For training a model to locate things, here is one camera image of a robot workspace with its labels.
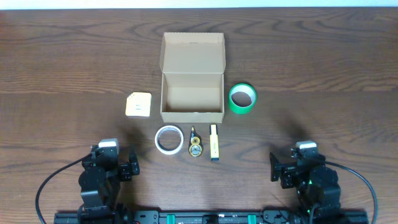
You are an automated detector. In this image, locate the white tape roll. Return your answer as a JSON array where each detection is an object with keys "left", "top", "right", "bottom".
[{"left": 154, "top": 125, "right": 184, "bottom": 156}]

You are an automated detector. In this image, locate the yellow sticky note pad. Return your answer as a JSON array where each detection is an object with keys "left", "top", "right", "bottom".
[{"left": 125, "top": 92, "right": 152, "bottom": 117}]

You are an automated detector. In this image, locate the yellow highlighter pen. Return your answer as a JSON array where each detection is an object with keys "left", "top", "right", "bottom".
[{"left": 210, "top": 124, "right": 220, "bottom": 161}]

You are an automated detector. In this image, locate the green tape roll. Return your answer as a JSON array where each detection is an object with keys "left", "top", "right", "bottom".
[{"left": 228, "top": 83, "right": 257, "bottom": 114}]

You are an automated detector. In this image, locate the brown cardboard box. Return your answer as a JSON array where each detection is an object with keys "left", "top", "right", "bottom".
[{"left": 160, "top": 32, "right": 226, "bottom": 123}]

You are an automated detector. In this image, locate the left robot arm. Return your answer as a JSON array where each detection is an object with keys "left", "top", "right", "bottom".
[{"left": 78, "top": 145, "right": 140, "bottom": 218}]

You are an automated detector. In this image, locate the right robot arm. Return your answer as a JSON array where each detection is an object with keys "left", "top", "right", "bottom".
[{"left": 269, "top": 152, "right": 341, "bottom": 217}]

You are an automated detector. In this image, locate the right black cable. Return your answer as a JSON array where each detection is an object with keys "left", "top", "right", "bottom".
[{"left": 323, "top": 160, "right": 379, "bottom": 217}]

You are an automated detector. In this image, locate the black cable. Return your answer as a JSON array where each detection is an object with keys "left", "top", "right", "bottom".
[
  {"left": 323, "top": 160, "right": 379, "bottom": 217},
  {"left": 35, "top": 154, "right": 93, "bottom": 224}
]

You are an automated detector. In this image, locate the black mounting rail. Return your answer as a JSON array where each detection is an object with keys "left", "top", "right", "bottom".
[{"left": 53, "top": 210, "right": 369, "bottom": 224}]

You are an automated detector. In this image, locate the left black cable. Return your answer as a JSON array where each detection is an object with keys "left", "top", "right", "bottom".
[{"left": 35, "top": 154, "right": 93, "bottom": 224}]

